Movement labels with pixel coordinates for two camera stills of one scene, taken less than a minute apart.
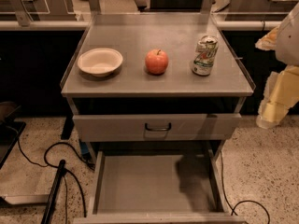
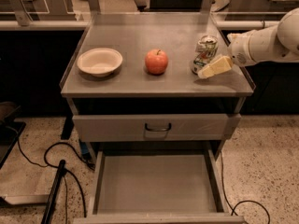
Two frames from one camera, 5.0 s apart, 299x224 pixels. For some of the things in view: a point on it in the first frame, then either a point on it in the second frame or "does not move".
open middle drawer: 158,187 does not move
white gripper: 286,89 to 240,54
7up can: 205,55 does not move
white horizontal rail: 247,25 does not move
